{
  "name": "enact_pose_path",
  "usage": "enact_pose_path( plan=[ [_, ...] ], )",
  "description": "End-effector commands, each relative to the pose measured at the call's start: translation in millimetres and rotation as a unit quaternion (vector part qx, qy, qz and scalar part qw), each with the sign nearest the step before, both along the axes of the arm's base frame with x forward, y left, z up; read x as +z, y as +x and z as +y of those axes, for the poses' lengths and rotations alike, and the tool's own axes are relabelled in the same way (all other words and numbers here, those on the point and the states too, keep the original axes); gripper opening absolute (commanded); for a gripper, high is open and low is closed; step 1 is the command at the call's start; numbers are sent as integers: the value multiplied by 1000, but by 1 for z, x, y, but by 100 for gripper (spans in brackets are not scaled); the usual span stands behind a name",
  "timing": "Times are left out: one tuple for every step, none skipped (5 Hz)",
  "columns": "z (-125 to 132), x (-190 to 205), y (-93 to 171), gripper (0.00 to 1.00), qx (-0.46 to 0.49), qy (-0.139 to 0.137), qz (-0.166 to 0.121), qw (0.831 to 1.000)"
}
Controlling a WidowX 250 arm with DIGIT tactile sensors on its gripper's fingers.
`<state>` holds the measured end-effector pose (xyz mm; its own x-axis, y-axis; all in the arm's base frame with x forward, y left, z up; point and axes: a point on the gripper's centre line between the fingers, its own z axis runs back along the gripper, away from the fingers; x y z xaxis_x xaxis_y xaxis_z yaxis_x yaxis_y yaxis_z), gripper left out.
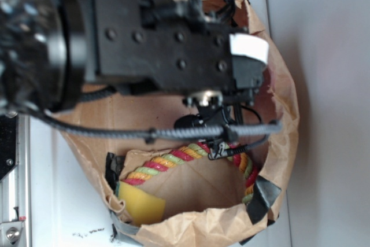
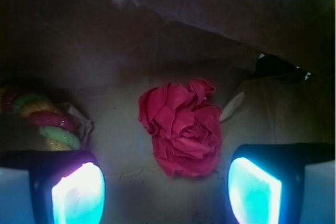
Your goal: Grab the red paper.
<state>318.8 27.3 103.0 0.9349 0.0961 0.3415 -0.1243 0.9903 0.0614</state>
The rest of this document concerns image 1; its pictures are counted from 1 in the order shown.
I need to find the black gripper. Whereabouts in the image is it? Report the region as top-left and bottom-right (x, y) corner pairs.
(86, 0), (269, 95)

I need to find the yellow green sponge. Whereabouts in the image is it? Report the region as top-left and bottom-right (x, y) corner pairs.
(118, 182), (166, 226)

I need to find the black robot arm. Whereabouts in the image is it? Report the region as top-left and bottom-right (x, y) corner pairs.
(1, 0), (269, 113)

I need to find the grey braided cable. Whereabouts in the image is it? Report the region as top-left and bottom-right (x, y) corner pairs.
(25, 84), (283, 145)

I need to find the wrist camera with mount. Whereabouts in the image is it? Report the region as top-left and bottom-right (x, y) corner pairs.
(174, 95), (269, 160)

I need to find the black metal bracket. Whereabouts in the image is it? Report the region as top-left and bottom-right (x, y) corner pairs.
(0, 116), (19, 182)

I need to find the aluminium frame rail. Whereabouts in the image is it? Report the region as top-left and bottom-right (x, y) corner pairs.
(1, 112), (32, 246)

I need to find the multicolour twisted rope ring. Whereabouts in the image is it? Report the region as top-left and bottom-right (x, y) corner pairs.
(121, 141), (259, 205)

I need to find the brown paper bag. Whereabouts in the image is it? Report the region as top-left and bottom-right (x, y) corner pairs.
(56, 0), (300, 246)

